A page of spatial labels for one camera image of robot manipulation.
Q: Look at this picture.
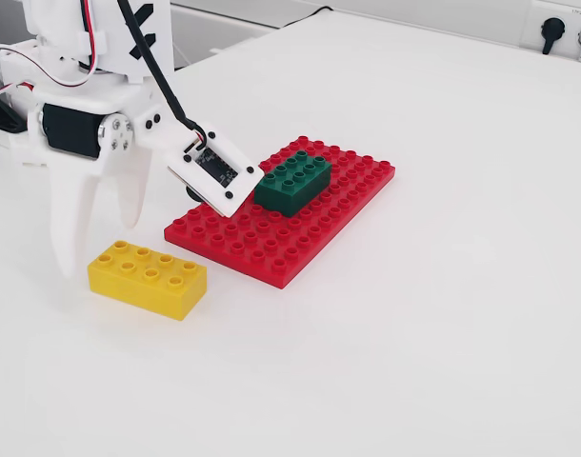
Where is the green lego brick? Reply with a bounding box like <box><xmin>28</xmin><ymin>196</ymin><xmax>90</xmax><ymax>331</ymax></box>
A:
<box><xmin>253</xmin><ymin>150</ymin><xmax>333</xmax><ymax>219</ymax></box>

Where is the red white black servo wire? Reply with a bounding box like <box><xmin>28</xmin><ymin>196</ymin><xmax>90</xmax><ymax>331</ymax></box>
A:
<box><xmin>0</xmin><ymin>0</ymin><xmax>105</xmax><ymax>97</ymax></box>

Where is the black power plug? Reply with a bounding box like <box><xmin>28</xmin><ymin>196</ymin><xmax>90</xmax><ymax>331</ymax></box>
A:
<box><xmin>540</xmin><ymin>17</ymin><xmax>566</xmax><ymax>55</ymax></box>

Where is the red lego baseplate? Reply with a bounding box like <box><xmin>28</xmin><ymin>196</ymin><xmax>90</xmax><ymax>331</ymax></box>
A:
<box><xmin>164</xmin><ymin>135</ymin><xmax>397</xmax><ymax>290</ymax></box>

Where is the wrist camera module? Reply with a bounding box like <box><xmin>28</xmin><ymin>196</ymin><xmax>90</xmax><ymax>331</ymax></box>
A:
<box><xmin>166</xmin><ymin>121</ymin><xmax>265</xmax><ymax>221</ymax></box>

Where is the white wall socket strip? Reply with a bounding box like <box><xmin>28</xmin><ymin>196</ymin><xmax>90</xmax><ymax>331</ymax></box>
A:
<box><xmin>518</xmin><ymin>0</ymin><xmax>581</xmax><ymax>66</ymax></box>

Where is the thin black cable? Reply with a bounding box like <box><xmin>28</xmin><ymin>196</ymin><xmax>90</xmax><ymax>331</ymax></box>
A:
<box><xmin>275</xmin><ymin>5</ymin><xmax>333</xmax><ymax>30</ymax></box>

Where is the yellow lego brick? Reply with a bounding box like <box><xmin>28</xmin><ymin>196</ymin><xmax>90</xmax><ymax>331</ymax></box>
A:
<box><xmin>87</xmin><ymin>239</ymin><xmax>209</xmax><ymax>323</ymax></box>

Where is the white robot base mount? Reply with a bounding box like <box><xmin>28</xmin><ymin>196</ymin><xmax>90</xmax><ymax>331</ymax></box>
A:
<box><xmin>0</xmin><ymin>124</ymin><xmax>34</xmax><ymax>167</ymax></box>

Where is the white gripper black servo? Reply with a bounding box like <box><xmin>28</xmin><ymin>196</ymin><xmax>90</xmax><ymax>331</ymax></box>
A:
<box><xmin>26</xmin><ymin>83</ymin><xmax>166</xmax><ymax>281</ymax></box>

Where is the thick black camera cable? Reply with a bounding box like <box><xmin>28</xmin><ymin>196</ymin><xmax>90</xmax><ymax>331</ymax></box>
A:
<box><xmin>116</xmin><ymin>0</ymin><xmax>211</xmax><ymax>147</ymax></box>

